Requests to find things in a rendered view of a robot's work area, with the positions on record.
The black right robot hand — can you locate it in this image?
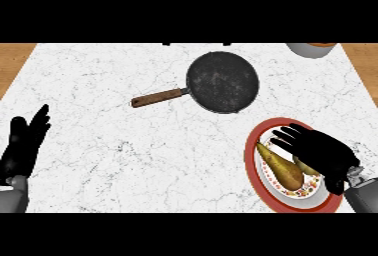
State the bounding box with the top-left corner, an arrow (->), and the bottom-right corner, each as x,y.
269,123 -> 362,196

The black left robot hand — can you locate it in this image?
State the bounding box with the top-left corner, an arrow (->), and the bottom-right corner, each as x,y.
0,103 -> 53,186

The yellow-brown squash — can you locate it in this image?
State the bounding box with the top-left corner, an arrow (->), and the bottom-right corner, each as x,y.
254,141 -> 322,192

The red-rimmed white plate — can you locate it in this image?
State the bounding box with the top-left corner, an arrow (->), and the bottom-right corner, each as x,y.
244,116 -> 346,214

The black pan with wooden handle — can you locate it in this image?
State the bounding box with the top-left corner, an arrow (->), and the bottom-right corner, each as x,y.
130,50 -> 262,115

